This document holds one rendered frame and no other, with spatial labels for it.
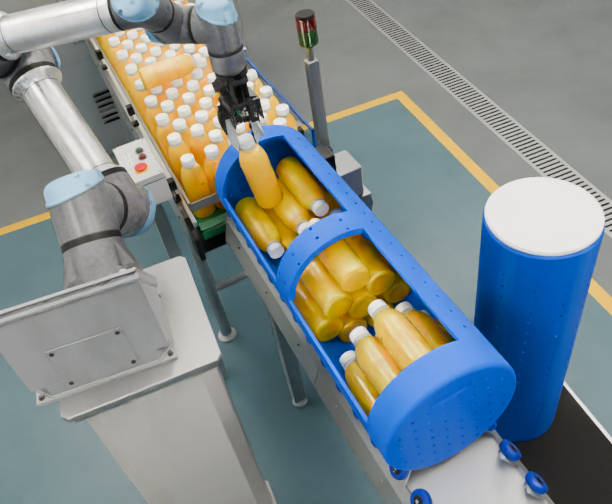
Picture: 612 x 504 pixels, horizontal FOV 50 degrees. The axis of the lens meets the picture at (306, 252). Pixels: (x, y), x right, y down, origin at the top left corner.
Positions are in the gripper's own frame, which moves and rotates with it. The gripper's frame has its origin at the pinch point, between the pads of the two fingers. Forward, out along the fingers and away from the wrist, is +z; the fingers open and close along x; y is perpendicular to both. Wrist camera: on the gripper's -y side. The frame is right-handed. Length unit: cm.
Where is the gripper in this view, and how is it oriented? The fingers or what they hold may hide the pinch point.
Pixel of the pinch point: (245, 140)
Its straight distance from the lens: 156.1
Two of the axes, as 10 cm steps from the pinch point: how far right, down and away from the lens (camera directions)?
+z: 1.4, 7.0, 7.0
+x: 8.9, -4.0, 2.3
